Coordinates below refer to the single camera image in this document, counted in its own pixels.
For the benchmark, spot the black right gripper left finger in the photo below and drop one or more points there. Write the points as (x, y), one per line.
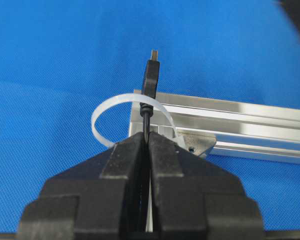
(97, 199)

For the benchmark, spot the translucent white zip tie loop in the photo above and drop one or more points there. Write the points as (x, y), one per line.
(126, 98)

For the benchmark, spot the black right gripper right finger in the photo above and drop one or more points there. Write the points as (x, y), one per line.
(195, 199)

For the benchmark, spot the blue mesh cloth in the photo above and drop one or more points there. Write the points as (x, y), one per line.
(59, 59)

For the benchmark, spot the aluminium corner bracket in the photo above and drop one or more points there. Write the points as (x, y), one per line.
(199, 145)

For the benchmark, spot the aluminium extrusion frame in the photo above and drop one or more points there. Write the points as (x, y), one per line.
(242, 130)

